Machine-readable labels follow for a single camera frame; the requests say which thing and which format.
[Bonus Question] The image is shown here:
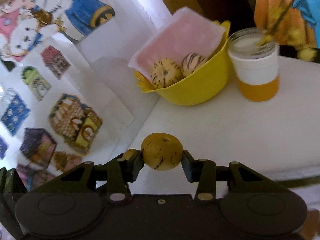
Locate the white orange glass jar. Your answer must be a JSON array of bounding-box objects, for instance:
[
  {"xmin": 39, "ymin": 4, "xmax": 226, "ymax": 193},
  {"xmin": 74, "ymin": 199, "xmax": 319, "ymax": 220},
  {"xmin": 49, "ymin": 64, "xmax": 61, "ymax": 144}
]
[{"xmin": 228, "ymin": 28, "xmax": 279, "ymax": 102}]

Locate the green-yellow pepino fruit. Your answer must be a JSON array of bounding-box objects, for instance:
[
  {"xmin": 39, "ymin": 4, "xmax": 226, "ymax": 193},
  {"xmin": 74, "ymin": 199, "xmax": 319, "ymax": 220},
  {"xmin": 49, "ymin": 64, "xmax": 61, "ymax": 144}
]
[{"xmin": 140, "ymin": 133, "xmax": 184, "ymax": 171}]

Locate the yellow flower branch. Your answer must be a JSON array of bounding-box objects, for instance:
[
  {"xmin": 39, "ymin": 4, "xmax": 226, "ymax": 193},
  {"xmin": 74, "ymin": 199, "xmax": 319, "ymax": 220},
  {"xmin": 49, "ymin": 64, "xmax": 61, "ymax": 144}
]
[{"xmin": 256, "ymin": 0, "xmax": 318, "ymax": 62}]

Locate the small yellow-brown fruit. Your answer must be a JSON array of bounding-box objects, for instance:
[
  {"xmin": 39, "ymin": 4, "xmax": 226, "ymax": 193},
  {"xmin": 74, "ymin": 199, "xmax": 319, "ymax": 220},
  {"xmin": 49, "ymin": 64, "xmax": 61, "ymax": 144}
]
[{"xmin": 122, "ymin": 148, "xmax": 137, "ymax": 160}]

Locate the striped melon in bowl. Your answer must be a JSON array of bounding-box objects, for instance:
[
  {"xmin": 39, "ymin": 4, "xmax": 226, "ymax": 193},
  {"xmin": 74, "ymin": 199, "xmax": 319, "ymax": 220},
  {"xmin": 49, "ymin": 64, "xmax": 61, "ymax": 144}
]
[
  {"xmin": 150, "ymin": 58, "xmax": 182, "ymax": 89},
  {"xmin": 181, "ymin": 53, "xmax": 207, "ymax": 77}
]

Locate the house drawings paper sheet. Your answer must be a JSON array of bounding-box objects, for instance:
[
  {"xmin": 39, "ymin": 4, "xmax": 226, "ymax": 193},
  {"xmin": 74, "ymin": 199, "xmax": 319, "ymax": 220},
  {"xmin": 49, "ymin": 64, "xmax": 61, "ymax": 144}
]
[{"xmin": 1, "ymin": 36, "xmax": 133, "ymax": 190}]

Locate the orange dress lady picture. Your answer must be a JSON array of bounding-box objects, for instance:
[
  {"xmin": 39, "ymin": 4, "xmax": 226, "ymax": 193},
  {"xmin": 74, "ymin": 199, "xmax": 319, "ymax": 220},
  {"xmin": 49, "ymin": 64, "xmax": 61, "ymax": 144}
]
[{"xmin": 253, "ymin": 0, "xmax": 320, "ymax": 49}]

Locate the pink foam sheet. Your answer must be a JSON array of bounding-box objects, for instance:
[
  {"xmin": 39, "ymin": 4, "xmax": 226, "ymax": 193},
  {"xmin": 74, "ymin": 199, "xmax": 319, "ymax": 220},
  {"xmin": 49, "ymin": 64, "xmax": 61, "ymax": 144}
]
[{"xmin": 128, "ymin": 7, "xmax": 226, "ymax": 79}]

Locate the yellow plastic bowl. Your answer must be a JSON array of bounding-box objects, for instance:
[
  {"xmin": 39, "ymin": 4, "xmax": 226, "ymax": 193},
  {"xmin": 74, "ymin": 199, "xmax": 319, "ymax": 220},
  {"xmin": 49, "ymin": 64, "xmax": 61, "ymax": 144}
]
[{"xmin": 134, "ymin": 21, "xmax": 232, "ymax": 106}]

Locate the cartoon girl bear poster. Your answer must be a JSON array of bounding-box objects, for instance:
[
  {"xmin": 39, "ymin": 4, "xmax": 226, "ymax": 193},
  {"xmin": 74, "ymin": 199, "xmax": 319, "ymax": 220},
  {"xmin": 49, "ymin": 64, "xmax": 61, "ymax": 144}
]
[{"xmin": 1, "ymin": 0, "xmax": 116, "ymax": 65}]

